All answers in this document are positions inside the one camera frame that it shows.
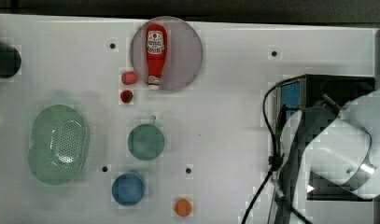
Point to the blue cup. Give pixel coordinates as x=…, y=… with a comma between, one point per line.
x=128, y=189

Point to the red strawberry toy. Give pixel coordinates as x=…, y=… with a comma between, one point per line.
x=126, y=97

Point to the orange round toy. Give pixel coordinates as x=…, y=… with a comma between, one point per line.
x=183, y=208

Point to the green perforated colander basket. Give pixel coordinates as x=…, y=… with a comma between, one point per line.
x=58, y=143

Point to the grey round plate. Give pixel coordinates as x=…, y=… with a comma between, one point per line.
x=184, y=53

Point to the red ketchup bottle toy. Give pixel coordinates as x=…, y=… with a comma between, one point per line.
x=156, y=51

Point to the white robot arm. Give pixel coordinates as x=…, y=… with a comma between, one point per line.
x=343, y=148

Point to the black cylinder at edge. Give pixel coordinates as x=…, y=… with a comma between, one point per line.
x=10, y=61

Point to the green round cup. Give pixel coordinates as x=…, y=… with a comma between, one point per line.
x=146, y=141

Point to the pink plush fruit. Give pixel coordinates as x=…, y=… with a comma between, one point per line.
x=129, y=78

